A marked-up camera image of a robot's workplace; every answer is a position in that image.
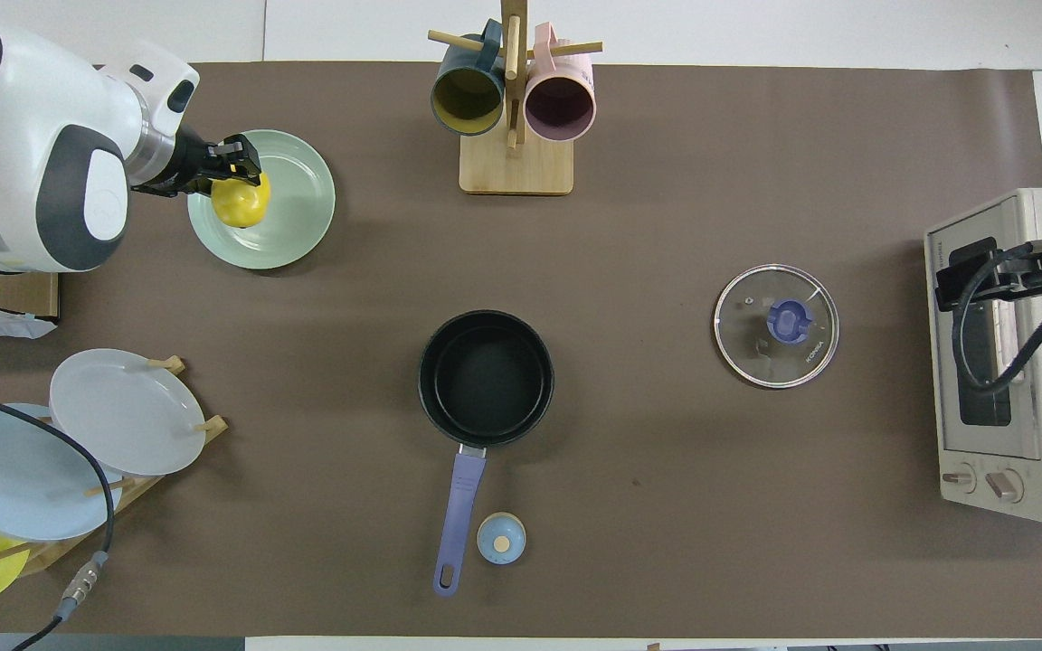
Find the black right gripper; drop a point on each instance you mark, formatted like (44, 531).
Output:
(982, 267)

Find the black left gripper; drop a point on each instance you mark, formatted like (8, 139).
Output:
(173, 163)

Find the glass lid purple knob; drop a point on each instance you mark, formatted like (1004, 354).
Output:
(756, 348)

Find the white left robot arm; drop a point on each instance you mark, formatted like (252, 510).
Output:
(33, 117)

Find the light green plate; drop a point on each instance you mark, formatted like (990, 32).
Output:
(299, 203)

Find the grey plate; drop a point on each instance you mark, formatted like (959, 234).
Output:
(127, 411)

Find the wooden plate rack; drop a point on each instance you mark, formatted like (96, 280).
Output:
(137, 493)

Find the light blue plate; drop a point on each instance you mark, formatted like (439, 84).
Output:
(33, 488)

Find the dark teal mug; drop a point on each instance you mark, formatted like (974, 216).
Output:
(467, 95)

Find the wooden mug tree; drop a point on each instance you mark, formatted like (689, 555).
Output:
(516, 167)

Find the pink mug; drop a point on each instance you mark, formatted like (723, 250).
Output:
(559, 107)

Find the brown table mat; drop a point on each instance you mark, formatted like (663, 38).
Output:
(711, 452)

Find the small blue round dish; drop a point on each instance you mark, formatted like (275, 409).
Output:
(501, 539)

